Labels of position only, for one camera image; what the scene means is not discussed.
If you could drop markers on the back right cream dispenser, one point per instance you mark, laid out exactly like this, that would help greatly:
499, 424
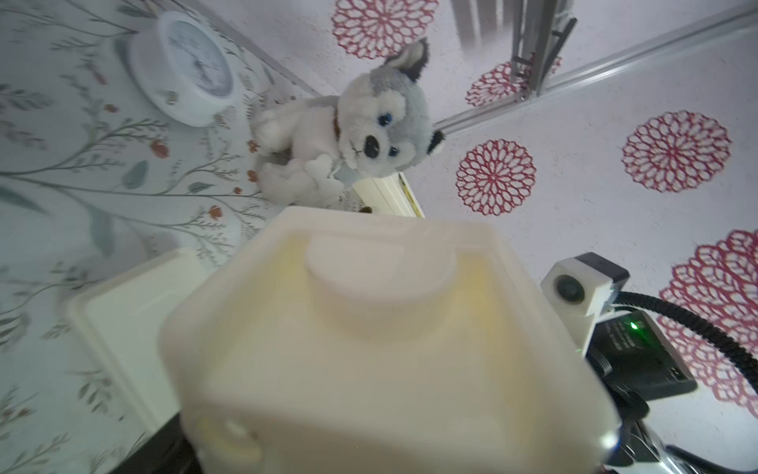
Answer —
391, 196

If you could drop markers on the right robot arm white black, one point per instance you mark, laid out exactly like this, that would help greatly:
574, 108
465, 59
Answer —
637, 364

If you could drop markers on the grey husky plush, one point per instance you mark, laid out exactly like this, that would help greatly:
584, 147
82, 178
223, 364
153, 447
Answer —
317, 149

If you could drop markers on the small white round clock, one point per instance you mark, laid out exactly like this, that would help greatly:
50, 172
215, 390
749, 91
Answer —
181, 68

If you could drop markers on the grey wall shelf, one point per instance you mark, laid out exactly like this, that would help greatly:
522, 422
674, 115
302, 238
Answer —
540, 30

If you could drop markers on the floral table mat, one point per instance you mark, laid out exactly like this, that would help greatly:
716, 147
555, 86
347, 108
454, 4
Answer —
94, 182

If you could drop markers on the cream wrap dispenser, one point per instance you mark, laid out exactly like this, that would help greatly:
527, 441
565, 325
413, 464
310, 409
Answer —
341, 342
119, 323

